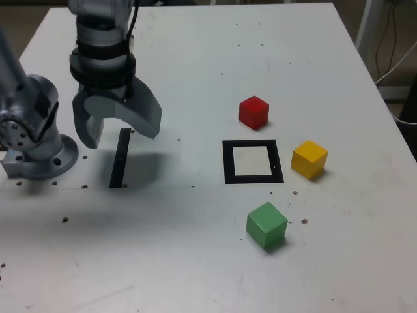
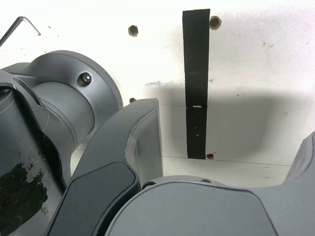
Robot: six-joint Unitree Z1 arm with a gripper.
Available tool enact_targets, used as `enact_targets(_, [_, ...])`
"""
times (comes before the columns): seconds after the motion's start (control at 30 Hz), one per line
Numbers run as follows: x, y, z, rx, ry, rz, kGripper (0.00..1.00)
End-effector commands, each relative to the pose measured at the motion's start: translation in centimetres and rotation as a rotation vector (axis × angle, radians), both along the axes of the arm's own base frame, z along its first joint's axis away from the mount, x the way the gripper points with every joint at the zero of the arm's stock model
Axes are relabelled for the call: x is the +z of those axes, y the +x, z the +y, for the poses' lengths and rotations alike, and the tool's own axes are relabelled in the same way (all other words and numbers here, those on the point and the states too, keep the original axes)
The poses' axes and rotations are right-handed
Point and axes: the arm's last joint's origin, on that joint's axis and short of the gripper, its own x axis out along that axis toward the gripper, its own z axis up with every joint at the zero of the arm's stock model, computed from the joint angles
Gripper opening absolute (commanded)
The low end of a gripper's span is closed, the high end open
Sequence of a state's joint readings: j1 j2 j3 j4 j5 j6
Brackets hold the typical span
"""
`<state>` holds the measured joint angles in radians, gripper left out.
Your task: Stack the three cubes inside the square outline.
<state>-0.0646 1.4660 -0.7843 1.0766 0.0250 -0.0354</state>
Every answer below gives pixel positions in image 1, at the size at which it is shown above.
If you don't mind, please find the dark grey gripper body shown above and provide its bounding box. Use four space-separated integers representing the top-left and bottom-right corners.
77 83 133 102

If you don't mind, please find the black hanging cable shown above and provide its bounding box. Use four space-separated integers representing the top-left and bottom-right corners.
373 0 398 81

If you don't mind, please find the red cube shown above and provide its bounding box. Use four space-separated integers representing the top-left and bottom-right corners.
238 95 270 130

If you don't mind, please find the yellow cube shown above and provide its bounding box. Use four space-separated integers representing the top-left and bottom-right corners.
290 140 329 181

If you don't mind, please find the black tape square outline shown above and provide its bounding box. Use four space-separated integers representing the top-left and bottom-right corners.
222 139 285 185

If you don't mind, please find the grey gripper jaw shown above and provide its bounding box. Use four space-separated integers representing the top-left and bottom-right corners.
83 77 163 140
72 91 106 150

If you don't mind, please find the white cable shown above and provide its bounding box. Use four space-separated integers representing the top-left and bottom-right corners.
374 41 417 86
388 104 417 125

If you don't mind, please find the green cube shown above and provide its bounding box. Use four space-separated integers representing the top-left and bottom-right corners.
246 201 289 252

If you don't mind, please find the black tape strip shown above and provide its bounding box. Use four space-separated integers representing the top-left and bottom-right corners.
109 128 132 189

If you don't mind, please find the white post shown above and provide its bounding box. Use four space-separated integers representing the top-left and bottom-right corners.
354 0 374 56

